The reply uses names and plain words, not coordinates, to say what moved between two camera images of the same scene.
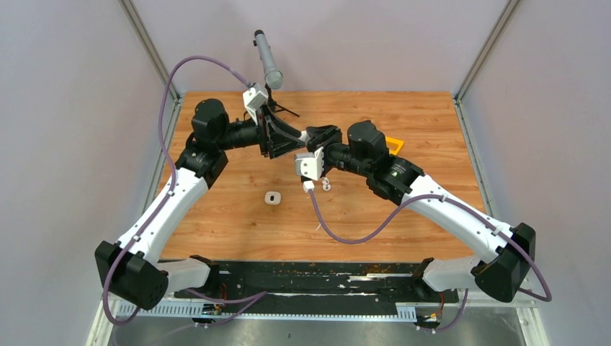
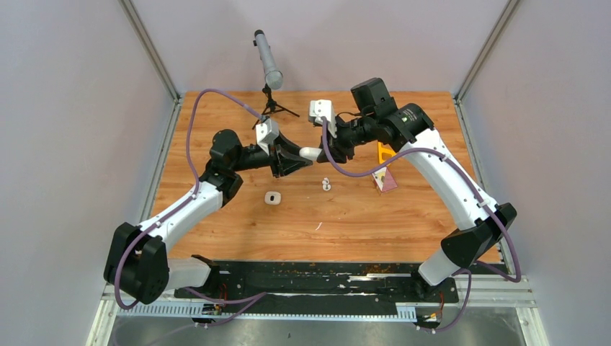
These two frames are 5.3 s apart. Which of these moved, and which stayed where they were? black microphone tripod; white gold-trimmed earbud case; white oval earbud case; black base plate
Moved: white oval earbud case
Stayed: white gold-trimmed earbud case; black microphone tripod; black base plate
